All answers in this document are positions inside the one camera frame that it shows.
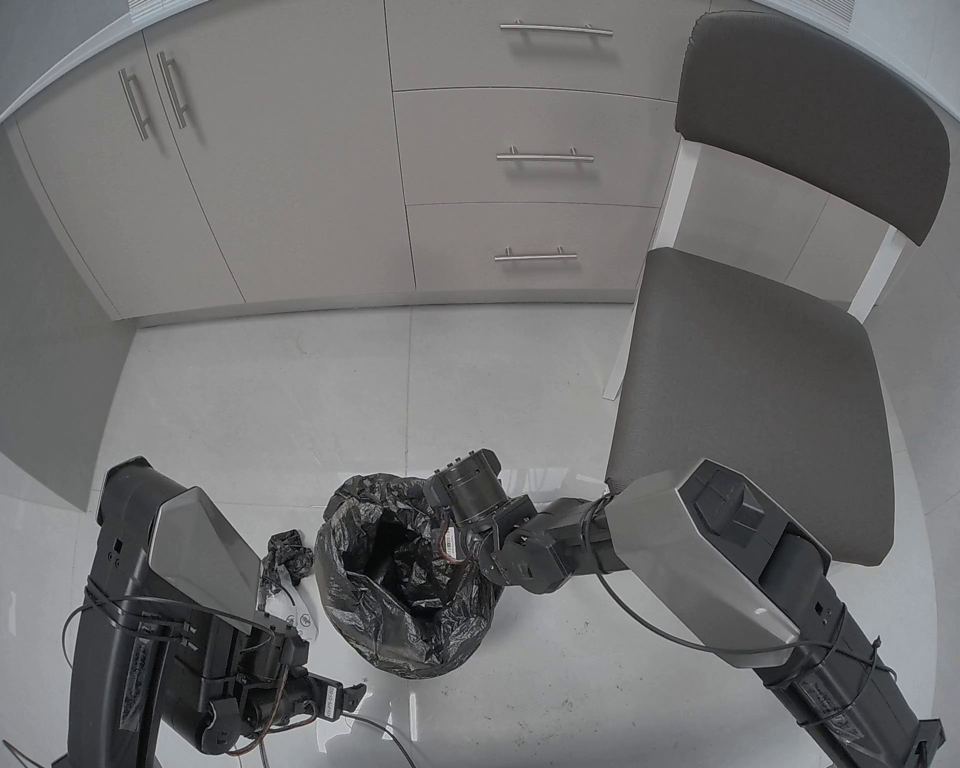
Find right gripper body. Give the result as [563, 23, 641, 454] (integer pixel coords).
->
[429, 517, 485, 570]

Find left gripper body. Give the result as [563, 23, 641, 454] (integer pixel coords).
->
[251, 672, 348, 740]

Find clear printed wrapper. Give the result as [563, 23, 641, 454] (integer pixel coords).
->
[258, 566, 321, 648]

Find black plastic bag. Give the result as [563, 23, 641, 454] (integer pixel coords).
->
[315, 471, 505, 678]

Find grey chair with white legs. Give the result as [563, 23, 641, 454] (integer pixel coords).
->
[600, 9, 952, 569]

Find beige cabinet with drawers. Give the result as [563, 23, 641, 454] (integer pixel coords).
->
[0, 0, 706, 329]

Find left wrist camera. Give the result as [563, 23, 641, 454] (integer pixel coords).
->
[266, 626, 312, 675]

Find thin black cable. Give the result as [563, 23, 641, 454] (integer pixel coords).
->
[62, 596, 189, 680]
[594, 568, 811, 670]

